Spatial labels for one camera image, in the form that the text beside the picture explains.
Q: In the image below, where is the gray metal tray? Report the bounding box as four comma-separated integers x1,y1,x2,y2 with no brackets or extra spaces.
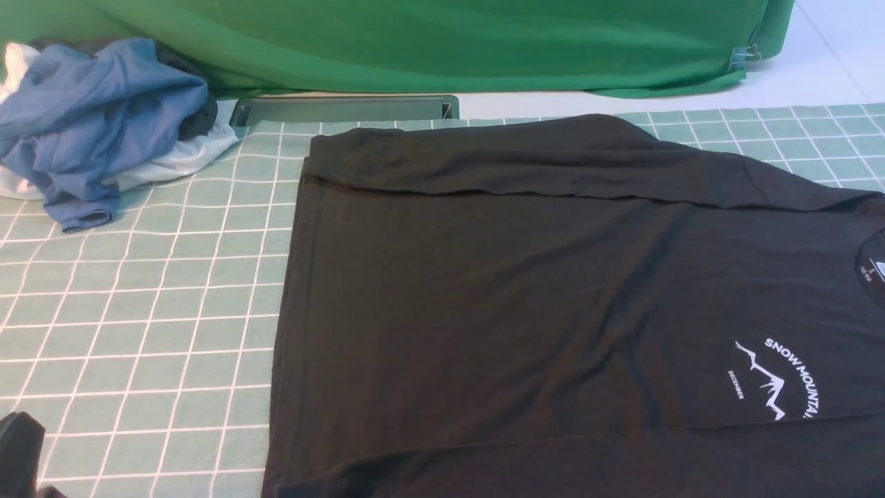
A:
230,95,460,127

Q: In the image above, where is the white crumpled garment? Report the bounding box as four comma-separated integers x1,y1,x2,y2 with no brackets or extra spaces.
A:
1,42,238,201

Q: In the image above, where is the green backdrop cloth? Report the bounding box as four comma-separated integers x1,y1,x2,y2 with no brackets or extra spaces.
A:
1,1,794,99

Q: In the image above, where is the metal binder clip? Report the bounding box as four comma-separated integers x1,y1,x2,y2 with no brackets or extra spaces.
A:
728,44,763,71

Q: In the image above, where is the blue crumpled garment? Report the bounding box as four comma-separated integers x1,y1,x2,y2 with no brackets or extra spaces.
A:
1,37,218,233

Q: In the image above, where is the dark gray long-sleeved shirt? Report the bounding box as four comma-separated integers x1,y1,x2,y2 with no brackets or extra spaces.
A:
261,116,883,497

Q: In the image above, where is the green checkered tablecloth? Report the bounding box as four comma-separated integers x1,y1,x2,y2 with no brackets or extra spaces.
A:
2,104,883,497

